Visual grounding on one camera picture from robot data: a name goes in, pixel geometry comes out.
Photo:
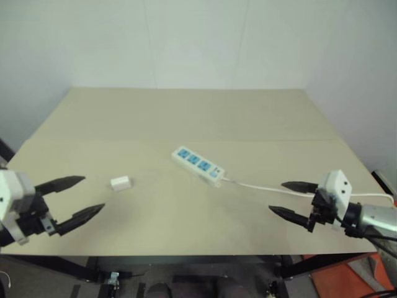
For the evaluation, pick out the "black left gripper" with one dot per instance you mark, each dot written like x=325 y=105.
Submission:
x=32 y=222

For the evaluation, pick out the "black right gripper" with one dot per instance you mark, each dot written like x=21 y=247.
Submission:
x=322 y=208

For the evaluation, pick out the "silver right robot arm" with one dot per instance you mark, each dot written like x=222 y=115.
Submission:
x=376 y=215

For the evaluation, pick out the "small white charger block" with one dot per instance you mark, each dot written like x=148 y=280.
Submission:
x=121 y=182

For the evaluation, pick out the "white power strip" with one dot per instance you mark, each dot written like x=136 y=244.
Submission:
x=198 y=164

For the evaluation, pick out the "black bar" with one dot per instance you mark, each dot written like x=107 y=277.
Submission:
x=6 y=152

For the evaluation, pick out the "orange floor object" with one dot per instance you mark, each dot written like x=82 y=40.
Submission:
x=335 y=279

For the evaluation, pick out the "silver metal clamp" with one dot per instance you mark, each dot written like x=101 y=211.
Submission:
x=112 y=278

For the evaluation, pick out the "black silver equipment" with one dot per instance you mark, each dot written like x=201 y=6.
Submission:
x=384 y=183

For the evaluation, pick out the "grey cloth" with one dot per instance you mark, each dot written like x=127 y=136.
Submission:
x=381 y=262

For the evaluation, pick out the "dark rounded shape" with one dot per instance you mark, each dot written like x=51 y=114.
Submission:
x=158 y=291

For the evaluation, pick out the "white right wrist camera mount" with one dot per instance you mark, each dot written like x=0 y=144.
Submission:
x=338 y=183

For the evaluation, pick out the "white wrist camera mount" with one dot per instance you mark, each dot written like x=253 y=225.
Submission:
x=10 y=186
x=338 y=183

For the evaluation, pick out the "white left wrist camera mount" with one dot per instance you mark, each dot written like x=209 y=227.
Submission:
x=10 y=186

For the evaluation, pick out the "black metal table frame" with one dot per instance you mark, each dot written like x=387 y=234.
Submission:
x=62 y=267

